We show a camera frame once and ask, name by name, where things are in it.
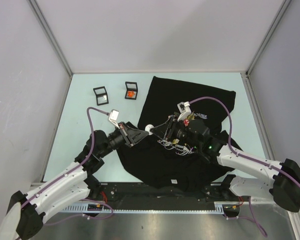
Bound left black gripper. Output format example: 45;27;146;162
99;121;149;158

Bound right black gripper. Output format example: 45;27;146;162
150;115;201;150

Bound red leaf brooch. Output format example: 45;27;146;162
127;91;135;98

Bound round pink brooch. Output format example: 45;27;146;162
145;124;154;135

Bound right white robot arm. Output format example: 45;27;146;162
146;115;300;213

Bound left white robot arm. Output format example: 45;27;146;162
0;122;151;240

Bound black floral print t-shirt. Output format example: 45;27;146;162
117;76;236;192

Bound right black display box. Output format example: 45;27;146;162
125;81;138;100

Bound black display box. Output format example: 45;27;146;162
125;81;138;100
93;86;109;106

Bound left black display box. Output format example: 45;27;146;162
93;86;109;106

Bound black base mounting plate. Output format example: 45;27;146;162
89;182;245;203

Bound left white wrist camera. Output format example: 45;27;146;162
108;109;120;129

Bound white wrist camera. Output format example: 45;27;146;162
108;109;120;129
177;101;192;122

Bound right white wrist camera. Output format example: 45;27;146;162
177;101;192;122

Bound aluminium frame rail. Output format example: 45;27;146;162
31;181;297;203

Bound white slotted cable duct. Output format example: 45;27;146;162
60;202;240;215

